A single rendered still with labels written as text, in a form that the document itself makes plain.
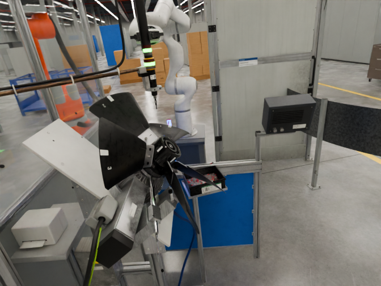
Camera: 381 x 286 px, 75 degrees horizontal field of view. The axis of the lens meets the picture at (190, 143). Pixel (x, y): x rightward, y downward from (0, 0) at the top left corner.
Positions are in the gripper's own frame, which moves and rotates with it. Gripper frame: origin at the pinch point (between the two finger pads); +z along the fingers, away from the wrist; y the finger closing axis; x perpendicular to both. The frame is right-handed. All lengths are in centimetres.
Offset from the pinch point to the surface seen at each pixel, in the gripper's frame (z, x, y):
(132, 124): 4.3, -33.7, 10.7
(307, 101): -31, -42, -79
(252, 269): -24, -165, -47
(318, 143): -117, -114, -133
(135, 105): -4.8, -27.9, 10.2
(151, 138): 6.4, -40.2, 3.1
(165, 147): 14.8, -40.9, -3.5
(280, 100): -34, -41, -65
